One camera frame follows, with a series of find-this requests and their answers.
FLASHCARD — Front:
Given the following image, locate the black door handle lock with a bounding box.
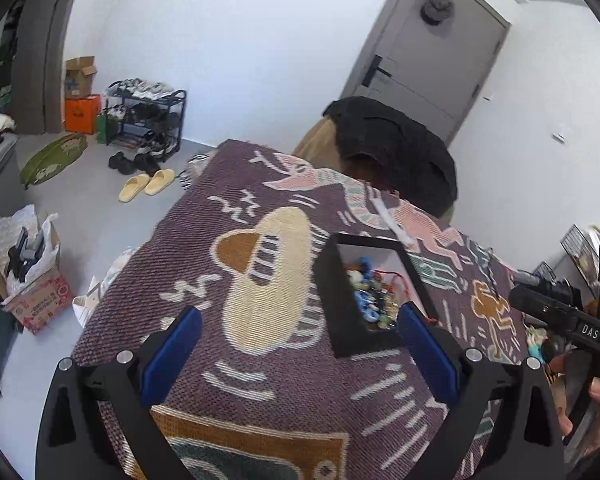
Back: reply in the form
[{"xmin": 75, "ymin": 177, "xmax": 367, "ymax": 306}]
[{"xmin": 362, "ymin": 54, "xmax": 392, "ymax": 88}]

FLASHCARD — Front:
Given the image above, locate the dark green bead bracelet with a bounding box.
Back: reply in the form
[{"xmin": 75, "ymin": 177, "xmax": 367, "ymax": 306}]
[{"xmin": 344, "ymin": 257, "xmax": 404, "ymax": 332}]

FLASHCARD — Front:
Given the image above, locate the black slippers pair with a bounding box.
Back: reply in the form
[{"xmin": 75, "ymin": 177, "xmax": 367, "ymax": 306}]
[{"xmin": 108, "ymin": 152, "xmax": 160, "ymax": 177}]

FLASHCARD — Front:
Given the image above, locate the grey cap on door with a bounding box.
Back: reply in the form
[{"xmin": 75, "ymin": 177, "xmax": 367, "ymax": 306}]
[{"xmin": 420, "ymin": 0, "xmax": 455, "ymax": 26}]

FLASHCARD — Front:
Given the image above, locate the black jewelry box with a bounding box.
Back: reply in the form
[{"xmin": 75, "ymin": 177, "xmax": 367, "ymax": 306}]
[{"xmin": 313, "ymin": 233, "xmax": 439, "ymax": 358}]

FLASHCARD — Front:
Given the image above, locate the yellow slipper left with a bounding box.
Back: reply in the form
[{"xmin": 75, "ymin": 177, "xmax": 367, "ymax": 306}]
[{"xmin": 118, "ymin": 174, "xmax": 151, "ymax": 203}]

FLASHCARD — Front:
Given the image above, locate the open box with packing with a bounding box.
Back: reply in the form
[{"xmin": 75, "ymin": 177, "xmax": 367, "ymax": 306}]
[{"xmin": 0, "ymin": 204, "xmax": 73, "ymax": 335}]

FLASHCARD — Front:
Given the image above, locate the person's right hand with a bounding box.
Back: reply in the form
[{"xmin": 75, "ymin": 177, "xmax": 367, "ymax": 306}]
[{"xmin": 550, "ymin": 356, "xmax": 600, "ymax": 458}]

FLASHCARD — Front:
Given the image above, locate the orange box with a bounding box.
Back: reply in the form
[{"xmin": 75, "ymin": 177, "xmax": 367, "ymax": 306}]
[{"xmin": 65, "ymin": 94, "xmax": 102, "ymax": 134}]

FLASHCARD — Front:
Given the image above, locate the black wire basket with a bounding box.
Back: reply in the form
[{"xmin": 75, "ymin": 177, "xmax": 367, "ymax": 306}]
[{"xmin": 560, "ymin": 224, "xmax": 600, "ymax": 299}]

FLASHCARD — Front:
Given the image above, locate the white fabric strip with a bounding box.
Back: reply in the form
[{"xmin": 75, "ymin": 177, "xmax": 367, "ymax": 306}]
[{"xmin": 370, "ymin": 197, "xmax": 414, "ymax": 246}]

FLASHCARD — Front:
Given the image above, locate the small figurine blue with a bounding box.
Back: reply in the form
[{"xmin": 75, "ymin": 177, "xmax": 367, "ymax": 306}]
[{"xmin": 526, "ymin": 325, "xmax": 565, "ymax": 364}]

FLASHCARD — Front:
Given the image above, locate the grey door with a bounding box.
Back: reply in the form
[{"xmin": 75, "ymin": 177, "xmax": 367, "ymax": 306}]
[{"xmin": 342, "ymin": 0, "xmax": 509, "ymax": 144}]

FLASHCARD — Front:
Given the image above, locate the brown cardboard box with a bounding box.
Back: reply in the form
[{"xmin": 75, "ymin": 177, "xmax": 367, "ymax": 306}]
[{"xmin": 65, "ymin": 56, "xmax": 97, "ymax": 100}]

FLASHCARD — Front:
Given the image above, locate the blue flower bead ornament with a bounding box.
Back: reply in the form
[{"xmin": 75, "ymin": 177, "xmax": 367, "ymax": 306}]
[{"xmin": 354, "ymin": 289, "xmax": 381, "ymax": 324}]

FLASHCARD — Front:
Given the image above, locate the yellow slipper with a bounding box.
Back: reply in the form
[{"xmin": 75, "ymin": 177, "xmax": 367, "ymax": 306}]
[
  {"xmin": 144, "ymin": 168, "xmax": 175, "ymax": 196},
  {"xmin": 118, "ymin": 174, "xmax": 151, "ymax": 203}
]

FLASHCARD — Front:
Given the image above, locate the yellow slipper right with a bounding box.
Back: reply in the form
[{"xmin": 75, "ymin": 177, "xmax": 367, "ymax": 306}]
[{"xmin": 144, "ymin": 168, "xmax": 175, "ymax": 196}]

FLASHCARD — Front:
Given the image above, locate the tan chair back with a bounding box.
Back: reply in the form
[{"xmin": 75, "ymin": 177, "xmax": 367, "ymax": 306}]
[{"xmin": 291, "ymin": 116, "xmax": 456, "ymax": 224}]

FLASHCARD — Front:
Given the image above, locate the green leaf-shaped mat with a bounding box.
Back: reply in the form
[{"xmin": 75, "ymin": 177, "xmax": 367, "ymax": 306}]
[{"xmin": 20, "ymin": 133, "xmax": 88, "ymax": 188}]

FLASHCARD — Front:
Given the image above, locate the black shoe rack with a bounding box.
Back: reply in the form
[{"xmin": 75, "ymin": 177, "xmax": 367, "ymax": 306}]
[{"xmin": 99, "ymin": 78, "xmax": 187, "ymax": 162}]

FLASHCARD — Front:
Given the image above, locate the purple patterned woven blanket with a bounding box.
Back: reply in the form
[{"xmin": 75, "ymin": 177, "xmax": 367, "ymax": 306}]
[{"xmin": 73, "ymin": 141, "xmax": 533, "ymax": 479}]

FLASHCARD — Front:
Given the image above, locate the black knitted garment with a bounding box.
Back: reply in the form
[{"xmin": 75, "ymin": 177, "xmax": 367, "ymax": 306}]
[{"xmin": 323, "ymin": 96, "xmax": 457, "ymax": 218}]

